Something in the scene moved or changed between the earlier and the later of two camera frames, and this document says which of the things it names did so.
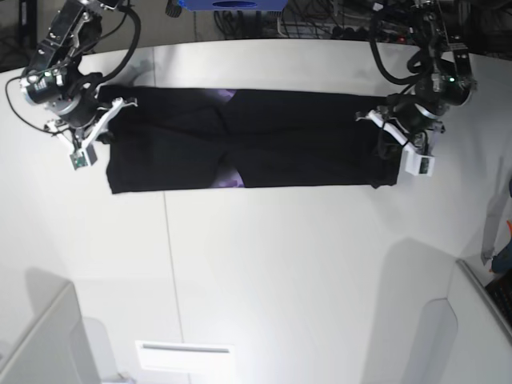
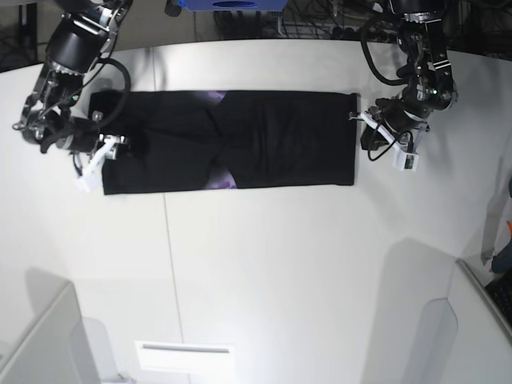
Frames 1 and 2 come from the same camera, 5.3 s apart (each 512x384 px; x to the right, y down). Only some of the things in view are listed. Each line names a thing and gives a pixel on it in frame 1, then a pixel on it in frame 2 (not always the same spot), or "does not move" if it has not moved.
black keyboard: x=500 y=293 does not move
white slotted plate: x=187 y=356 does not move
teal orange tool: x=502 y=261 does not move
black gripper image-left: x=77 y=109 → x=72 y=134
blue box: x=234 y=5 does not move
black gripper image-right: x=414 y=113 → x=402 y=115
